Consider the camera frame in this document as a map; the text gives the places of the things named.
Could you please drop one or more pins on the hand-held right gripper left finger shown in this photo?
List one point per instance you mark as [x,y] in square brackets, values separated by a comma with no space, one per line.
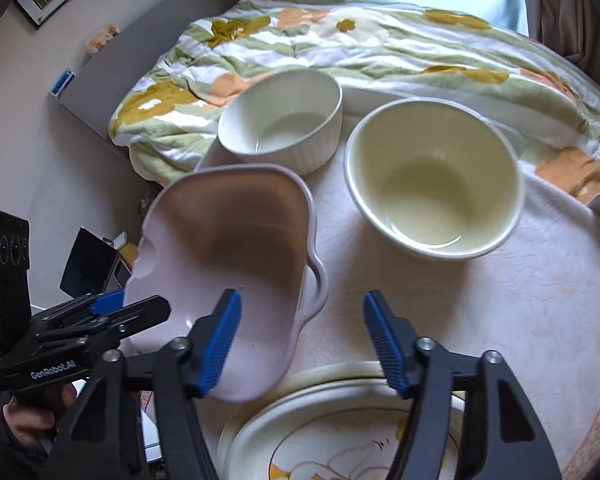
[222,342]

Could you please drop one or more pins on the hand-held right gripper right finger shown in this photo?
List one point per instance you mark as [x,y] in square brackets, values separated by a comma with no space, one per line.
[386,345]

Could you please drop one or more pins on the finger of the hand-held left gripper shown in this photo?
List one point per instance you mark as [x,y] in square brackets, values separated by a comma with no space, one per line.
[107,302]
[130,320]

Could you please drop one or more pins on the plain white plate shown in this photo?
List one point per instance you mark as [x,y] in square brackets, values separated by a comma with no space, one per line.
[305,377]

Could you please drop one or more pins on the white plate with yellow print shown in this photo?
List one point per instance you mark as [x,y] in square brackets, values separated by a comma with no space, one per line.
[330,440]

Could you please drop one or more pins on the person's left hand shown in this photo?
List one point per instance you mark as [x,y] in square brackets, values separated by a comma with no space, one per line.
[27,422]

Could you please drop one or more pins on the black flat panel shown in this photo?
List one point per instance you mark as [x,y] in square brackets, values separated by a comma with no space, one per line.
[87,260]

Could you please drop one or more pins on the white tablecloth with orange border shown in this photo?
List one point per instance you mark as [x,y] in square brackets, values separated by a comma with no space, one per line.
[505,335]

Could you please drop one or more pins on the cream round bowl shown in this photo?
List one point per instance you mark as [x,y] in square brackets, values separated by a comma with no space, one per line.
[430,185]

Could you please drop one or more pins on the small blue box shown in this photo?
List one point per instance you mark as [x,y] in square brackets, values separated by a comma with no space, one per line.
[62,83]

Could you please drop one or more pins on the white ribbed bowl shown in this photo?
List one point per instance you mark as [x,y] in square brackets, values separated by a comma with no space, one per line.
[280,110]

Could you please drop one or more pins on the grey headboard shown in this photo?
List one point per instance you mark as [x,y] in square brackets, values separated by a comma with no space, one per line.
[130,60]

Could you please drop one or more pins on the small beige box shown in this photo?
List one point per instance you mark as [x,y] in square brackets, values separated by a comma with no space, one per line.
[103,38]

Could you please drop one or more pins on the floral striped blanket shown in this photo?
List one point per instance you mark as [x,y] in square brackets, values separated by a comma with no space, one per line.
[405,50]

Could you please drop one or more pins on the brown curtain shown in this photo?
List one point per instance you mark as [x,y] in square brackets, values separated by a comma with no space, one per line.
[570,10]

